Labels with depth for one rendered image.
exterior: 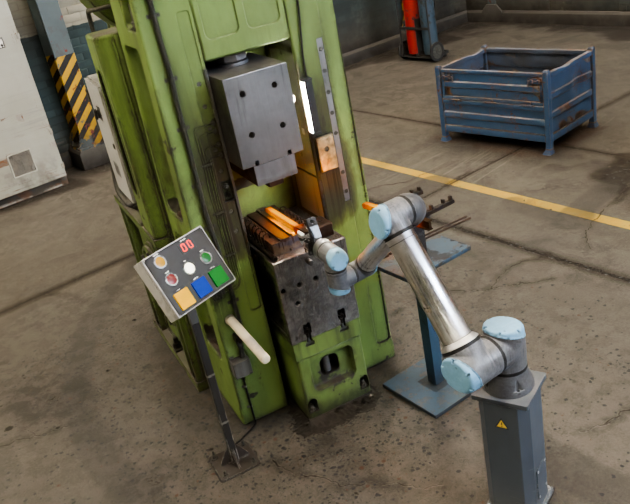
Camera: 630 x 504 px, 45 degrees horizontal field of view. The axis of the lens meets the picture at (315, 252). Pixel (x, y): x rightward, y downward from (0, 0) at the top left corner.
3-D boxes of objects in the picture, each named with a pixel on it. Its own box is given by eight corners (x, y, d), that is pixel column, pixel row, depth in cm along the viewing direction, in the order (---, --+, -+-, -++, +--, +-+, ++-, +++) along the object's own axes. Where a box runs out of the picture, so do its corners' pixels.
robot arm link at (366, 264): (425, 177, 285) (360, 256, 342) (401, 189, 279) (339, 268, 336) (443, 202, 282) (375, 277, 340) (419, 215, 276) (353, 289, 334)
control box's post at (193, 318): (240, 461, 372) (183, 266, 326) (233, 465, 371) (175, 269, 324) (237, 457, 375) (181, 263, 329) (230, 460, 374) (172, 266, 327)
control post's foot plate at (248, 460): (263, 464, 367) (259, 449, 363) (221, 484, 360) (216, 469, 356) (247, 440, 386) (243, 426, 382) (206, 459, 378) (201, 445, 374)
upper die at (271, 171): (298, 173, 347) (294, 153, 343) (258, 187, 340) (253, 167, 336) (262, 153, 382) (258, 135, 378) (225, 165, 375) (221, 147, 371)
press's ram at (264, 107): (320, 144, 347) (304, 56, 330) (243, 170, 334) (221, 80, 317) (283, 127, 382) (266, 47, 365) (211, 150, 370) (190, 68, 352)
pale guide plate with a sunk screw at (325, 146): (339, 167, 369) (332, 133, 362) (322, 172, 366) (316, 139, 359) (336, 166, 371) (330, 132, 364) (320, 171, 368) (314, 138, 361)
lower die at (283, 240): (312, 243, 362) (309, 226, 358) (274, 257, 355) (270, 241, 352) (277, 217, 397) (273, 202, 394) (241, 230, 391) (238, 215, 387)
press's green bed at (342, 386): (373, 392, 401) (359, 316, 381) (310, 422, 389) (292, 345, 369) (325, 348, 448) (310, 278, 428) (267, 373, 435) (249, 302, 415)
